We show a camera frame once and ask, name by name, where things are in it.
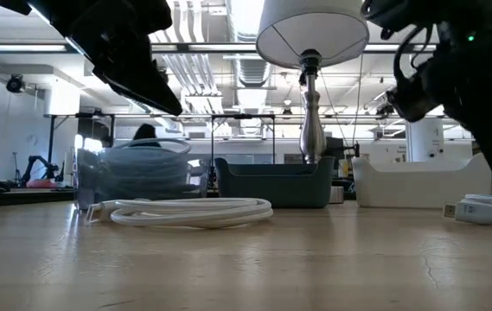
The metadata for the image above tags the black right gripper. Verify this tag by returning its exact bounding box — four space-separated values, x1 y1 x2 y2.
425 35 492 187

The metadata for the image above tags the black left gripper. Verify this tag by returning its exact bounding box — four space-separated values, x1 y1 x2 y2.
27 0 184 117

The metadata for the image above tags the white USB cable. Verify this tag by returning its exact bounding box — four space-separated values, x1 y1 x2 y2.
443 193 492 226

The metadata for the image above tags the light blue HDMI cable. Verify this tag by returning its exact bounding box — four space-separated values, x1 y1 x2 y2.
95 137 200 202

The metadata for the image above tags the white braided cable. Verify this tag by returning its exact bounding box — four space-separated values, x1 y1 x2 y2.
84 197 274 230

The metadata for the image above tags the person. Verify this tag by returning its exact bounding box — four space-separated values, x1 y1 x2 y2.
131 123 162 149

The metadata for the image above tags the white round column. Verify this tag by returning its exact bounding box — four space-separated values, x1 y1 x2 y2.
405 117 446 163

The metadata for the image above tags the white plastic bin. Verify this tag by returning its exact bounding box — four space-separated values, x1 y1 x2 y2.
351 152 492 210

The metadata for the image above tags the clear plastic bin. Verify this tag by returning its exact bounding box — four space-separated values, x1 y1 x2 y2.
72 145 210 211

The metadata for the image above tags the red round base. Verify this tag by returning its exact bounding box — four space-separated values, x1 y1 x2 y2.
26 178 59 189

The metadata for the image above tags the teal plastic bin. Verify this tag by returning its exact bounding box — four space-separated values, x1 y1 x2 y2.
214 155 337 210

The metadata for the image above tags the silver table lamp white shade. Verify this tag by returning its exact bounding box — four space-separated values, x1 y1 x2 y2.
256 0 371 165

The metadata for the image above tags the black background monitor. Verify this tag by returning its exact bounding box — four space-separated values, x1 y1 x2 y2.
324 136 354 160

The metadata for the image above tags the black background rig frame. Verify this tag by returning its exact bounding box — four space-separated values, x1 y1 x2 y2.
44 111 450 185

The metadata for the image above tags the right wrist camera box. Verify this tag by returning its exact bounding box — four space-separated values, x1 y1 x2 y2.
385 77 442 124

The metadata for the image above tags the black ceiling camera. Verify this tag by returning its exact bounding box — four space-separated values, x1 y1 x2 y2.
5 73 27 94

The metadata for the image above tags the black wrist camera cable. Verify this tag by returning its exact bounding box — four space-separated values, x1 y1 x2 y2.
393 24 437 94

